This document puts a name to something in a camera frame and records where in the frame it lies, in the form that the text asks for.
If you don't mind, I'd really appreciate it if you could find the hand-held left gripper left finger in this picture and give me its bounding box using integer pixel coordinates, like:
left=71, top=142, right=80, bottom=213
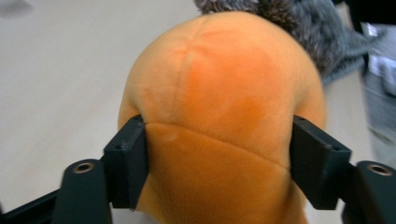
left=103, top=114, right=149, bottom=210

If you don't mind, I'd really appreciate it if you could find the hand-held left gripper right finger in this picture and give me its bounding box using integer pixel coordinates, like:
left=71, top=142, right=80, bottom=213
left=289, top=114, right=357, bottom=211

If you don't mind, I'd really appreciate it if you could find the grey fluffy cloth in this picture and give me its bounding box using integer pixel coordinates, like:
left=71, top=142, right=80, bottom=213
left=194, top=0, right=372, bottom=85

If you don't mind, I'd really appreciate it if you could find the orange plush toy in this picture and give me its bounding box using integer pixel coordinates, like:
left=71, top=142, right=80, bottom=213
left=117, top=11, right=327, bottom=224

